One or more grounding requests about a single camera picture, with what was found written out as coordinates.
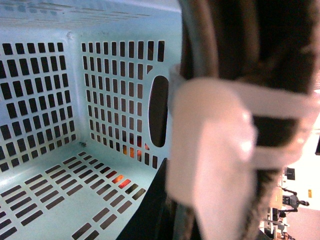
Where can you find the orange red apple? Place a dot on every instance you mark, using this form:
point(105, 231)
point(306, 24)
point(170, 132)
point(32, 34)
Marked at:
point(131, 147)

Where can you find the light blue plastic basket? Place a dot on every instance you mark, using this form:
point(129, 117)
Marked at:
point(71, 72)

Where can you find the white zip tie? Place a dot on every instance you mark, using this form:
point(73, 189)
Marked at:
point(214, 152)

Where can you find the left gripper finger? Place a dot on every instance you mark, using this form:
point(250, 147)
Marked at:
point(269, 43)

